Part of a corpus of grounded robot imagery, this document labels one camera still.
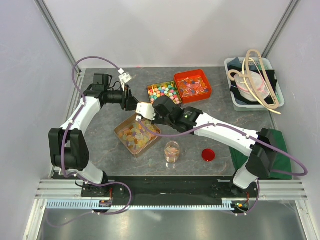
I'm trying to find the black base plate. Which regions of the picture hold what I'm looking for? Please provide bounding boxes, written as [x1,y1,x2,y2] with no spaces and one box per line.
[81,176,258,205]

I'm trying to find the red jar lid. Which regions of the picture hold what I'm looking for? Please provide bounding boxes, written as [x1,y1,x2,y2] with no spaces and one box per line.
[201,148,216,162]

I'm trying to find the brown tin of popsicle candies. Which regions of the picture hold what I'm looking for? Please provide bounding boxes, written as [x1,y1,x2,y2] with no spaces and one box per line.
[114,113,161,158]

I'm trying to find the tin of colourful star candies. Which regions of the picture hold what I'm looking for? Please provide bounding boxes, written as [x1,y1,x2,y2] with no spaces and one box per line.
[146,81,182,105]

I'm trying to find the green cloth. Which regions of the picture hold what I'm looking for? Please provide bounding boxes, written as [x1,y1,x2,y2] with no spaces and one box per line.
[229,129,292,180]

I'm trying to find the clear glass jar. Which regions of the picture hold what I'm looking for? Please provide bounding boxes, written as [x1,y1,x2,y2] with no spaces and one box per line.
[164,141,180,169]

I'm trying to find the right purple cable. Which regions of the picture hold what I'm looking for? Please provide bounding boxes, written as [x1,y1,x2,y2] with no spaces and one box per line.
[137,119,309,217]

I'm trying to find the white laundry basket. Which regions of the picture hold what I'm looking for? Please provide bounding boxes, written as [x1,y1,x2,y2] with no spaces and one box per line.
[224,56,285,115]

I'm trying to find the beige clothes hanger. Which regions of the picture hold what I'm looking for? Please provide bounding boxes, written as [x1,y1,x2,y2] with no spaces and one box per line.
[227,49,281,115]

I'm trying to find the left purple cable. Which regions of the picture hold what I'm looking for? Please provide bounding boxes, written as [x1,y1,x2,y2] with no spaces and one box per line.
[45,56,133,228]

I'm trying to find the orange box of candies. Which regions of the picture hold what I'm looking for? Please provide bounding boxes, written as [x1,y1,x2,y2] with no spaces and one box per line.
[173,69,212,104]

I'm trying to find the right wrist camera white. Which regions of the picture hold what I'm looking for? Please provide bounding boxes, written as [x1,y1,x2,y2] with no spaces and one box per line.
[135,102,156,121]

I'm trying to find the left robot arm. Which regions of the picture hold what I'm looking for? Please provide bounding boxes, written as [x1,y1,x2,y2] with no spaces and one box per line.
[48,72,138,197]

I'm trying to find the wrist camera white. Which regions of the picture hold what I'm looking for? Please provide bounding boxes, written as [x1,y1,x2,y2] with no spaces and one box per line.
[118,68,132,89]
[135,102,156,121]

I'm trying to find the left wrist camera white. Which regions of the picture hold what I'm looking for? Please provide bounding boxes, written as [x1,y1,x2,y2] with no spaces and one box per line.
[118,68,132,89]

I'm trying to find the purple cable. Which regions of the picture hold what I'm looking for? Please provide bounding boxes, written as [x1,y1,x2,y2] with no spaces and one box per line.
[137,119,309,217]
[45,56,133,228]

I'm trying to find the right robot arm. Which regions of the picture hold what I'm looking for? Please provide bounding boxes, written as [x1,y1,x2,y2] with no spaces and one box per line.
[152,96,277,197]

